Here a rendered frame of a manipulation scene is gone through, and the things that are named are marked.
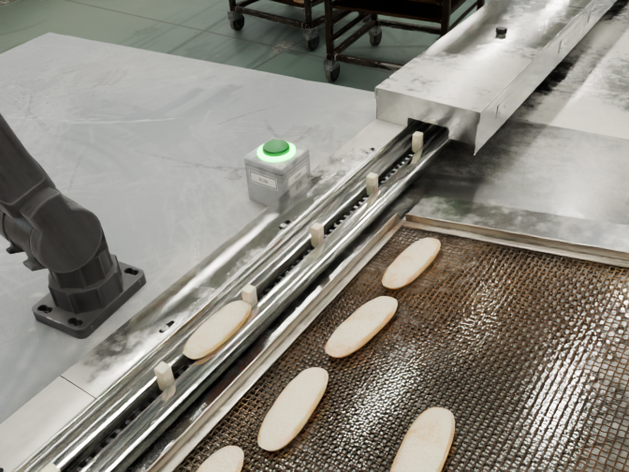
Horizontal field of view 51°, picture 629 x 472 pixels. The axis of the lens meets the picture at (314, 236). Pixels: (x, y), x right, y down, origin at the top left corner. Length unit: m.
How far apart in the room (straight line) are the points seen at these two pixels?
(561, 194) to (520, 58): 0.28
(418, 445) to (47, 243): 0.43
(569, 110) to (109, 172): 0.81
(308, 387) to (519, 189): 0.54
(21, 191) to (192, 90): 0.69
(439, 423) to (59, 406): 0.37
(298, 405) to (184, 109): 0.81
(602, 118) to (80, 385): 0.95
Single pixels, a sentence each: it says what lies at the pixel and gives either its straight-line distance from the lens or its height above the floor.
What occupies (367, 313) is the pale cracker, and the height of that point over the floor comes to 0.91.
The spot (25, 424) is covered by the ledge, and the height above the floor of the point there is 0.86.
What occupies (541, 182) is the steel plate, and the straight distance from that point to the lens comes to 1.06.
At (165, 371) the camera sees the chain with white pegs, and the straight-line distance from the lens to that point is 0.70.
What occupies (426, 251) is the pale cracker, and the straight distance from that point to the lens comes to 0.75.
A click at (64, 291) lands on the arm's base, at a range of 0.83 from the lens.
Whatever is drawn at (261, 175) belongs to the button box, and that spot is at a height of 0.87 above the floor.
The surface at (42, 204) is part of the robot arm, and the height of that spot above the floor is 1.01.
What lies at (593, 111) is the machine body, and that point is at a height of 0.82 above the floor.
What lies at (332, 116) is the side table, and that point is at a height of 0.82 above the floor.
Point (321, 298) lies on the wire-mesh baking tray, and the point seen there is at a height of 0.89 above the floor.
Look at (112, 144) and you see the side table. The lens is 1.22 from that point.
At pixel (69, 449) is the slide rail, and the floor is 0.85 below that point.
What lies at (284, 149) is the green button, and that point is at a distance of 0.95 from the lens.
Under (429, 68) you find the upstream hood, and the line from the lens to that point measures 1.15.
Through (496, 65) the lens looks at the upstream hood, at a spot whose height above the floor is 0.92.
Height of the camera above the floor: 1.38
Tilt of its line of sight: 37 degrees down
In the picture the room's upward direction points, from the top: 3 degrees counter-clockwise
